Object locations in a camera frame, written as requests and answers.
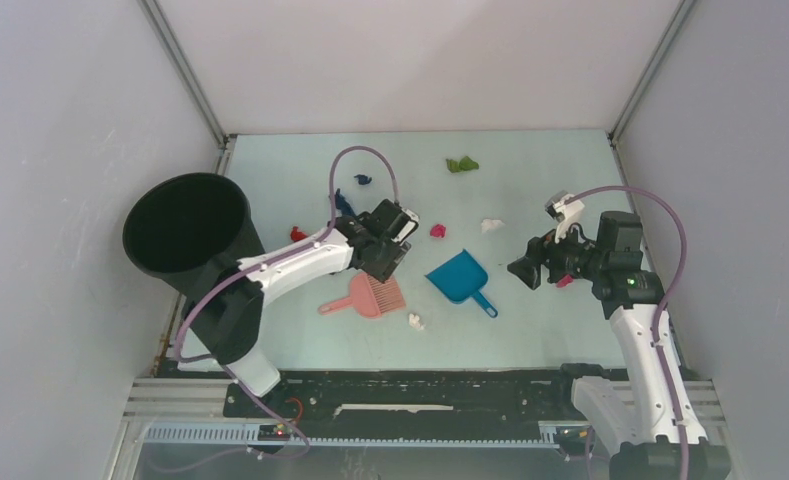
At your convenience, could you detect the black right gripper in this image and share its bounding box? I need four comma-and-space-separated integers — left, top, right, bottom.
506, 214, 606, 290

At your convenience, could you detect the large dark blue scrap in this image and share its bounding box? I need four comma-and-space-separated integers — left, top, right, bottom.
334, 189, 356, 217

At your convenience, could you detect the small dark blue scrap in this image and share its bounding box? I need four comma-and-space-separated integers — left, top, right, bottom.
354, 174, 373, 185

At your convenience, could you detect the pink hand brush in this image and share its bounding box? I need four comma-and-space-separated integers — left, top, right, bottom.
317, 273, 406, 319

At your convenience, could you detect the pink paper scrap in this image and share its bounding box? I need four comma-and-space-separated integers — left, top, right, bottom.
556, 274, 574, 288
429, 224, 447, 239

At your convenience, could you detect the red paper scrap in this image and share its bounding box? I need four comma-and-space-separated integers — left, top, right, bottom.
289, 226, 308, 243

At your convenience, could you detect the white paper scrap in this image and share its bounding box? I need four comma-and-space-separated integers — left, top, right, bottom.
408, 313, 425, 331
480, 218, 505, 234

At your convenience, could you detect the blue dustpan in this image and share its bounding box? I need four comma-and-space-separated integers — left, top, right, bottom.
425, 249, 499, 319

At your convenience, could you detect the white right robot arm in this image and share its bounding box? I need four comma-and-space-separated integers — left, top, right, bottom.
507, 211, 731, 479

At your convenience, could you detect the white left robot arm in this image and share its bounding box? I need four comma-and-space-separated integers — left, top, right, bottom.
177, 199, 420, 417

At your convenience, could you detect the green paper scrap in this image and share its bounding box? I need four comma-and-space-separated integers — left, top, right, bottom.
445, 155, 480, 174

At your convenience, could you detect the black plastic bin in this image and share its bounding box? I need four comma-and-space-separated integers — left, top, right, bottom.
122, 172, 267, 301

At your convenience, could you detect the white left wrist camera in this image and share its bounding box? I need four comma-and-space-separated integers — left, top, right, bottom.
393, 208, 420, 243

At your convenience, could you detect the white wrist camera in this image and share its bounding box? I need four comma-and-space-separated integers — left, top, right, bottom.
545, 191, 585, 243
393, 208, 420, 243

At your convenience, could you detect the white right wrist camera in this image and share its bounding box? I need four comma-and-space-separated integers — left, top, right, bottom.
545, 191, 585, 243

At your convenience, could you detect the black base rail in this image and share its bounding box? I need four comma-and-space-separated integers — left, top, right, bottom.
223, 369, 585, 441

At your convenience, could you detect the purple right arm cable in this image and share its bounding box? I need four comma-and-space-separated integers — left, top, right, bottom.
562, 185, 693, 480

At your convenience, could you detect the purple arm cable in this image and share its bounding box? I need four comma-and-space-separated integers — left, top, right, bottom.
562, 185, 693, 480
171, 145, 401, 462

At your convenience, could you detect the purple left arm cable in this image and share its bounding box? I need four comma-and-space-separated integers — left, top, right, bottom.
171, 145, 401, 462

